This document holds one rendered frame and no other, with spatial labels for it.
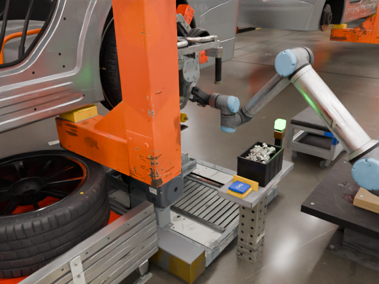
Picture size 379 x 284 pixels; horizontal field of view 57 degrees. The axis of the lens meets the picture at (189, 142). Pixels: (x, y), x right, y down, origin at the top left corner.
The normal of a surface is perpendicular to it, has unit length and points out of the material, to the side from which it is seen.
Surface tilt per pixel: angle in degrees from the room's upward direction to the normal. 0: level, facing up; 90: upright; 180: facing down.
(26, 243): 90
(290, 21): 105
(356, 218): 0
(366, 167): 94
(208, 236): 0
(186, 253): 0
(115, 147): 90
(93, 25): 90
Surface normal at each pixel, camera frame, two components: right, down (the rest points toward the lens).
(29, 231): 0.40, 0.37
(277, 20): -0.23, 0.66
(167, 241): -0.02, -0.91
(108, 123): -0.62, 0.34
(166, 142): 0.79, 0.24
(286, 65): -0.80, 0.20
